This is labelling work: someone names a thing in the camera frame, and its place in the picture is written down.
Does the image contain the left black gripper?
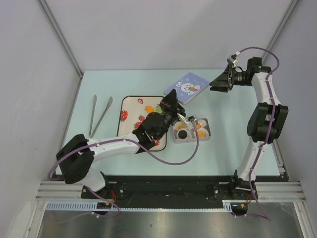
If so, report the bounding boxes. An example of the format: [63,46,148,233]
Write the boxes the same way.
[156,90,186,140]

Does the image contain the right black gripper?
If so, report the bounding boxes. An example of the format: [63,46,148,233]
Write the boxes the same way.
[210,63,252,93]

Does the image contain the silver tin lid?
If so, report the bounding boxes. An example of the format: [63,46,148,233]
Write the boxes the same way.
[163,72,210,105]

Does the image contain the black round cookie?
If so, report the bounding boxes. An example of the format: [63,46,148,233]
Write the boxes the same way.
[178,130,188,139]

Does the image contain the orange round cookie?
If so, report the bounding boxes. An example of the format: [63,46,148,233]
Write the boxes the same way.
[178,124,186,130]
[198,131,207,137]

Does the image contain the metal serving tongs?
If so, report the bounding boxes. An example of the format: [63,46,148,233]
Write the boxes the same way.
[89,95,113,138]

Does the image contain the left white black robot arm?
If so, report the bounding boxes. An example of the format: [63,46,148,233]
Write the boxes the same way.
[56,89,186,198]

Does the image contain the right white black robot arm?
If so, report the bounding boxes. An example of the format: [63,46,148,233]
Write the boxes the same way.
[210,54,289,200]

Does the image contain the green round cookie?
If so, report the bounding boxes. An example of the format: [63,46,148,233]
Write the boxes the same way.
[155,106,162,114]

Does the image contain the orange fish shaped cookie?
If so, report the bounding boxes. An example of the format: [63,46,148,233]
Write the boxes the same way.
[145,106,155,114]

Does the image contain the white paper cup back left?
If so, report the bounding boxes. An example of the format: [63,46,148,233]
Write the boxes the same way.
[174,121,187,131]

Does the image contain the white paper cup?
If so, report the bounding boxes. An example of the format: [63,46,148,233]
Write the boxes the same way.
[197,128,209,138]
[196,119,207,129]
[174,121,187,131]
[176,129,192,140]

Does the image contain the white paper cup front left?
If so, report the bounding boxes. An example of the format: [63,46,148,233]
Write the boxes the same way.
[176,129,192,140]

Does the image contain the silver tin box base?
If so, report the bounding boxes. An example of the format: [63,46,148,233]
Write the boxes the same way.
[172,118,211,144]

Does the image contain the white paper cup back right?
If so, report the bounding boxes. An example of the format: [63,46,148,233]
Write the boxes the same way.
[196,119,207,129]

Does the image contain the strawberry pattern white tray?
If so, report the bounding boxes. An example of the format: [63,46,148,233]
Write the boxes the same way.
[117,96,163,136]

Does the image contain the white paper cup front right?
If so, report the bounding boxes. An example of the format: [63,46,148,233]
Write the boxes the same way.
[197,128,209,138]

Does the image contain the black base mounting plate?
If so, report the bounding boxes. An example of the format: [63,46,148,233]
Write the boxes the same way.
[97,175,258,210]

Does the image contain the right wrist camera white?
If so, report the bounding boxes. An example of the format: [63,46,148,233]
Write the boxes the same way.
[227,51,241,67]

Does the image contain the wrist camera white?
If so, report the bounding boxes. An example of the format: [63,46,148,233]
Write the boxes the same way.
[227,51,241,67]
[177,114,198,130]

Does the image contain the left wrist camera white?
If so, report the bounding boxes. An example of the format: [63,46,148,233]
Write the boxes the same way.
[177,114,198,130]

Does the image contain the right aluminium frame post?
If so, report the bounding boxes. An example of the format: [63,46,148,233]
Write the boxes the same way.
[262,0,301,65]

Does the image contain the aluminium frame post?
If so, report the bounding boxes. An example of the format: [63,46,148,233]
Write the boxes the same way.
[37,0,84,79]
[262,0,301,65]

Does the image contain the white slotted cable duct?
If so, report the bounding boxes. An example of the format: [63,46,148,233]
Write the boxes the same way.
[46,201,233,213]

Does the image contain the left aluminium frame post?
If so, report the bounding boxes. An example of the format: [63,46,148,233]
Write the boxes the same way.
[37,0,84,79]

